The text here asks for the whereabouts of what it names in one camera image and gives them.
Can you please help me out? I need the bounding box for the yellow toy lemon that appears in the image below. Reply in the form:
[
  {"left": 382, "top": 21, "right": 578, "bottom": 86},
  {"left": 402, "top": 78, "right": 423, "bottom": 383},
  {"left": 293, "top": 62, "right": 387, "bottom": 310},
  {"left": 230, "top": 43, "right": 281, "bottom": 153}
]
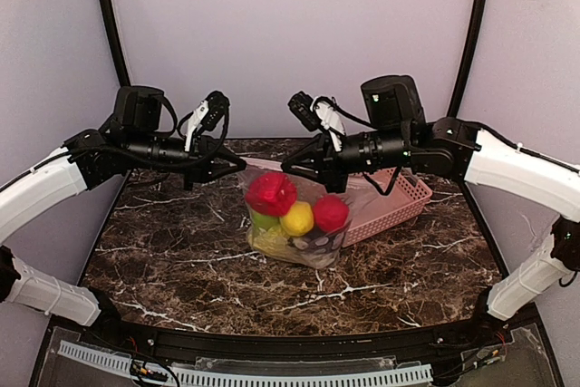
[{"left": 280, "top": 201, "right": 314, "bottom": 237}]

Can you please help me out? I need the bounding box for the clear zip top bag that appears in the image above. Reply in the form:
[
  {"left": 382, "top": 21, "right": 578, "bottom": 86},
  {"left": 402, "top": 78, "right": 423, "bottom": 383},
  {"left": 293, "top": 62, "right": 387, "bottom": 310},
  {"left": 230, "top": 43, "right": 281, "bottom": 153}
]
[{"left": 237, "top": 158, "right": 377, "bottom": 269}]

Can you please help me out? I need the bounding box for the red toy bell pepper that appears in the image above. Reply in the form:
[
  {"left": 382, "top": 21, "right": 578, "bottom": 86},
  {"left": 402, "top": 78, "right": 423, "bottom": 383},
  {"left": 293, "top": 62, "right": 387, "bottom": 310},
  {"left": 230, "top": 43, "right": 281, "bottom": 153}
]
[{"left": 245, "top": 171, "right": 298, "bottom": 218}]

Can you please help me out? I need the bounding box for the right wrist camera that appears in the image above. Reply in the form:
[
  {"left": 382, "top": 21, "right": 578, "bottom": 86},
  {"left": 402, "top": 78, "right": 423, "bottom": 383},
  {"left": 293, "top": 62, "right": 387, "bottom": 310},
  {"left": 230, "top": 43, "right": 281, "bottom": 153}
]
[{"left": 288, "top": 92, "right": 346, "bottom": 152}]

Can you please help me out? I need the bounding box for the black left frame post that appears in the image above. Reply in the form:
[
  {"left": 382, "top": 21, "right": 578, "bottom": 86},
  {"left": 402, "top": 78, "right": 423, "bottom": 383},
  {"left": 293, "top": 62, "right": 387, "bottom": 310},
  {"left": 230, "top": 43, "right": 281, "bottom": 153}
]
[{"left": 99, "top": 0, "right": 131, "bottom": 86}]

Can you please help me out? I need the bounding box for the black frame post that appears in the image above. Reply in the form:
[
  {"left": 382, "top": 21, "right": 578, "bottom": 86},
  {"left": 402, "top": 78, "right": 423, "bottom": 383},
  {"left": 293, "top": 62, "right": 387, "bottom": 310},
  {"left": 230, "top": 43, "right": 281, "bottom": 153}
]
[
  {"left": 447, "top": 0, "right": 487, "bottom": 117},
  {"left": 99, "top": 0, "right": 131, "bottom": 86}
]

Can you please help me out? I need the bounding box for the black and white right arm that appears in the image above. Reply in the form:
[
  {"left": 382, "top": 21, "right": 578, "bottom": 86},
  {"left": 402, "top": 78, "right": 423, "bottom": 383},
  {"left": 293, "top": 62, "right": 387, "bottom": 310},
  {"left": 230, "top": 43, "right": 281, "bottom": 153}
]
[{"left": 282, "top": 75, "right": 579, "bottom": 321}]

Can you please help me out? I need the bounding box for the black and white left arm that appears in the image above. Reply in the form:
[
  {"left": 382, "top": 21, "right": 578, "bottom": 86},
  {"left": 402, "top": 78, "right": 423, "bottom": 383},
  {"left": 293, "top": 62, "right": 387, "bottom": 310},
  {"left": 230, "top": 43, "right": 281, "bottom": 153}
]
[{"left": 1, "top": 86, "right": 247, "bottom": 327}]

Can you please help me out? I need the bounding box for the black right frame post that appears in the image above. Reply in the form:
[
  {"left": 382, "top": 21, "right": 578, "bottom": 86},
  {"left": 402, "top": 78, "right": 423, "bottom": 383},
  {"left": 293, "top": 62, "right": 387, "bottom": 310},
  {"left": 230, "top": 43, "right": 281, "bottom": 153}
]
[{"left": 447, "top": 0, "right": 487, "bottom": 117}]

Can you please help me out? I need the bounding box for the black curved front rail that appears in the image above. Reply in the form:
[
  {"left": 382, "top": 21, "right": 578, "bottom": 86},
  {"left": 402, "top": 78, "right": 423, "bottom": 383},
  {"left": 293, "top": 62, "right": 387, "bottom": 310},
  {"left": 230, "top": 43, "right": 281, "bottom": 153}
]
[{"left": 40, "top": 300, "right": 545, "bottom": 372}]

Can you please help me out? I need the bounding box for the pink perforated plastic basket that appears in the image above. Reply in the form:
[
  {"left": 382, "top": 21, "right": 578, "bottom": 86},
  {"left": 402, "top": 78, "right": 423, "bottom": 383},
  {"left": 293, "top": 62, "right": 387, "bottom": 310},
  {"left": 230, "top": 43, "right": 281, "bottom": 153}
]
[{"left": 343, "top": 169, "right": 432, "bottom": 247}]

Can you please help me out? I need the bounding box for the green toy chayote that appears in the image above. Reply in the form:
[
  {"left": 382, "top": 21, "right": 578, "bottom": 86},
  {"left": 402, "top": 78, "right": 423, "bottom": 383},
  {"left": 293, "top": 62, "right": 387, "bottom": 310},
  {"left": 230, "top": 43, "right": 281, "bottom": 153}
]
[{"left": 250, "top": 209, "right": 279, "bottom": 231}]

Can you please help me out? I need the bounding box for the white slotted cable duct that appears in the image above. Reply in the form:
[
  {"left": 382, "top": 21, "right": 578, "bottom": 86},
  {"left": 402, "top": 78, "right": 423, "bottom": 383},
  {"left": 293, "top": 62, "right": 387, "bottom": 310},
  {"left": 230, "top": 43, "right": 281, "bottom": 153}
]
[{"left": 58, "top": 340, "right": 434, "bottom": 386}]

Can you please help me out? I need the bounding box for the yellow toy napa cabbage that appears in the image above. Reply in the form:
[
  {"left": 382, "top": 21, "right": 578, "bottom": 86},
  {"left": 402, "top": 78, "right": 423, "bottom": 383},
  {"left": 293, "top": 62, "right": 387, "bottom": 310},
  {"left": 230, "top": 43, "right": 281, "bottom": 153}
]
[{"left": 247, "top": 226, "right": 294, "bottom": 261}]

